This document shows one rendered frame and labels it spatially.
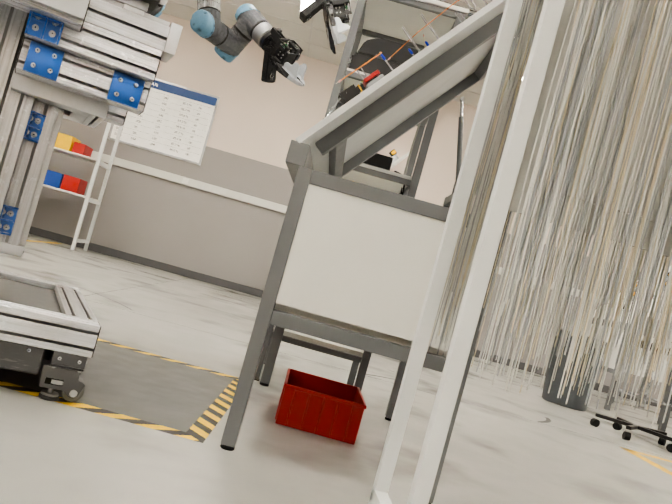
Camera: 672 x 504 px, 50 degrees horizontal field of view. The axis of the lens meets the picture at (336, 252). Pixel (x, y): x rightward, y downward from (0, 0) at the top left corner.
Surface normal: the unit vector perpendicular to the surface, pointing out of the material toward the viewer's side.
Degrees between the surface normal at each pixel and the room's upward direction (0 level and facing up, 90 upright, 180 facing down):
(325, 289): 90
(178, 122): 90
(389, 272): 90
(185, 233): 90
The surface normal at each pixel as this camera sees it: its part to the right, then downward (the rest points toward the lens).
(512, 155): 0.07, -0.01
